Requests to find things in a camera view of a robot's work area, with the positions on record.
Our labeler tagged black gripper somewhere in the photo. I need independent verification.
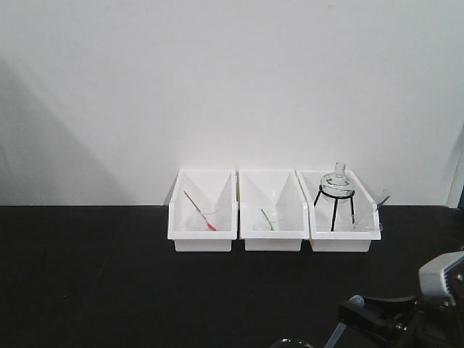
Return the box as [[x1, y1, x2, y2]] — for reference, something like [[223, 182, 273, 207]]
[[339, 297, 463, 347]]

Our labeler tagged clear plastic pipette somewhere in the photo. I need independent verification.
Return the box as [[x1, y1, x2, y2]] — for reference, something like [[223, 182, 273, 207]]
[[324, 294, 365, 348]]

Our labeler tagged clear glass beaker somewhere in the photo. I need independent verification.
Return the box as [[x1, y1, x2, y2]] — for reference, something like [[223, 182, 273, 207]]
[[277, 338, 312, 348]]

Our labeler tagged white right storage bin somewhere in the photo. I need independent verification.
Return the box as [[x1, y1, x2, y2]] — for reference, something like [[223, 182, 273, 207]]
[[295, 170, 381, 252]]

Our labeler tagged white storage bin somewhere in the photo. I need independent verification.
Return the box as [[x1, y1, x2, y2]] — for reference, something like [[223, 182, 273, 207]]
[[238, 170, 310, 252], [295, 170, 381, 252], [167, 170, 239, 252]]

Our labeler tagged blue tipped pipette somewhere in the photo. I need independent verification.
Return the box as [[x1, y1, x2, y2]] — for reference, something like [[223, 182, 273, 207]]
[[375, 189, 391, 211]]

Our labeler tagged clear round glass flask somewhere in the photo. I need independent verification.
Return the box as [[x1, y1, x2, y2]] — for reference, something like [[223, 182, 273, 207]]
[[320, 162, 355, 198]]

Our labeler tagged green tipped pipette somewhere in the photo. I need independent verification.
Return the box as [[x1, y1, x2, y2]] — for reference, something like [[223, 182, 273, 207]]
[[260, 209, 275, 231]]

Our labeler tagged white middle storage bin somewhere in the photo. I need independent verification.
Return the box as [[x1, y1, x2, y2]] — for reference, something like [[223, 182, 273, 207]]
[[238, 170, 310, 252]]

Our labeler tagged red tipped pipette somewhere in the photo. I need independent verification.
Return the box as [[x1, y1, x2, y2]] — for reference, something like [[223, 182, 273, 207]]
[[183, 191, 217, 231]]

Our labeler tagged small beaker in left bin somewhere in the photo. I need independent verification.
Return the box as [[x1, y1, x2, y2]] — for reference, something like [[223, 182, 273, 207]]
[[190, 204, 220, 231]]

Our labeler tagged white left storage bin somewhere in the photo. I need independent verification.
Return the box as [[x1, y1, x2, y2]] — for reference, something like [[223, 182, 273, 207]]
[[167, 170, 239, 252]]

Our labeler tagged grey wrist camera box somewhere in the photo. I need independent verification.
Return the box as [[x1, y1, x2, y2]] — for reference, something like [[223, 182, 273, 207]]
[[418, 251, 463, 304]]

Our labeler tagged black wire tripod stand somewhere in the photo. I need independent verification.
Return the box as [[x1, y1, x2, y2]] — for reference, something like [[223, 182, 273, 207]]
[[313, 184, 355, 232]]

